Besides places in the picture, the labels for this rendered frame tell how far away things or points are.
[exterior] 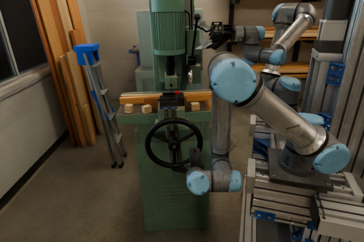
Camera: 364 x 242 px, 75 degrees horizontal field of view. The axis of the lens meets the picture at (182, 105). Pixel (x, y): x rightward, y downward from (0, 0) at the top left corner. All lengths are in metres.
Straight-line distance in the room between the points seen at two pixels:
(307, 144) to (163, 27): 0.85
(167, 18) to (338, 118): 0.90
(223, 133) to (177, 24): 0.65
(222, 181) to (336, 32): 0.74
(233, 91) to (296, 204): 0.66
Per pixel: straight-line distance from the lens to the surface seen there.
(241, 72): 0.65
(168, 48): 1.28
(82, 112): 2.74
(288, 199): 1.15
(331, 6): 1.16
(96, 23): 3.88
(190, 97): 1.44
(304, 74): 3.66
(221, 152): 0.95
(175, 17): 1.27
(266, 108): 0.73
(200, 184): 0.84
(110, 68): 3.94
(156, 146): 1.41
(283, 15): 1.54
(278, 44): 1.27
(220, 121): 0.87
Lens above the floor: 1.45
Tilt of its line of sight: 23 degrees down
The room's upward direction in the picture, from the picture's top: 1 degrees counter-clockwise
